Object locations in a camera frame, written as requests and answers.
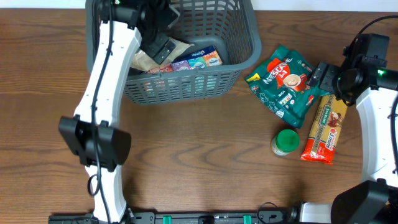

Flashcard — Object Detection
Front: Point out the beige clear plastic bag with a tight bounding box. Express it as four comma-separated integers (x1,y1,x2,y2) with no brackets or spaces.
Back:
130,37,195,72

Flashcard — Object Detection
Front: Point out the colourful tissue multipack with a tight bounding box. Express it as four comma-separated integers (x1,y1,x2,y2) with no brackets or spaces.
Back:
148,45,223,73

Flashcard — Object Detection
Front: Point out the grey plastic basket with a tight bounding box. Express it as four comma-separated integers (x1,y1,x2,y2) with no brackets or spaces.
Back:
85,0,262,105

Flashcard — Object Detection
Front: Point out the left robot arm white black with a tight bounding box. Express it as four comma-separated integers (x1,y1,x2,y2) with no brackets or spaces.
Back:
49,0,179,223

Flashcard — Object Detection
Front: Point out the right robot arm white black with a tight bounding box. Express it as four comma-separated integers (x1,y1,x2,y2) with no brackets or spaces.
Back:
298,34,397,223

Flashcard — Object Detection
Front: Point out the green Nescafe coffee bag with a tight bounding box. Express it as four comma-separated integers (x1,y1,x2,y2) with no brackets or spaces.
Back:
244,45,329,129

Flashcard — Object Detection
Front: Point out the spaghetti pasta packet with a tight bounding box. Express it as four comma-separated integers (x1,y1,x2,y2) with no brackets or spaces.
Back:
300,95,347,164

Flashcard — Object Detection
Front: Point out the green lid jar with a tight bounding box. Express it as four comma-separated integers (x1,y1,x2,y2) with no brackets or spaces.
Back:
271,129,300,156

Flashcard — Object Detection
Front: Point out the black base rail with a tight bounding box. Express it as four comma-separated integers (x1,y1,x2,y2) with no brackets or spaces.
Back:
48,210,295,224

